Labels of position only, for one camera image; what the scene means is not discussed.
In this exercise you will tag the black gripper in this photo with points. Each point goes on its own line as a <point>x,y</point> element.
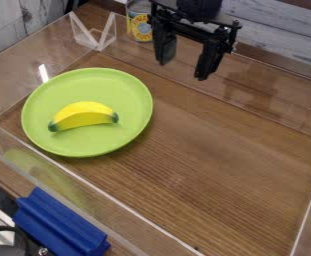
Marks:
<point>198,20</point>

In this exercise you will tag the yellow toy banana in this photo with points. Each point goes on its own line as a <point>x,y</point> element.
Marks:
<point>80,114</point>

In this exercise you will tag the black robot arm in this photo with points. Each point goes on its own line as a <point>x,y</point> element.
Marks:
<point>197,20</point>

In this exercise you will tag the green plastic plate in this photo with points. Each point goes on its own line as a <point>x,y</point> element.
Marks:
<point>104,85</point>

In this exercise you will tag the yellow labelled tin can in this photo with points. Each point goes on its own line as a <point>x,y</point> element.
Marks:
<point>138,10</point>

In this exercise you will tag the blue plastic clamp block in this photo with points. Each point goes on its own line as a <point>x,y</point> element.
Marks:
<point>64,232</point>

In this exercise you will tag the clear acrylic corner bracket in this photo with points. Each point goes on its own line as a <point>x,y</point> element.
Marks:
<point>94,38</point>

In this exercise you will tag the clear acrylic enclosure wall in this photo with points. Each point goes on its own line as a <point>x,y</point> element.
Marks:
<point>134,236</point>

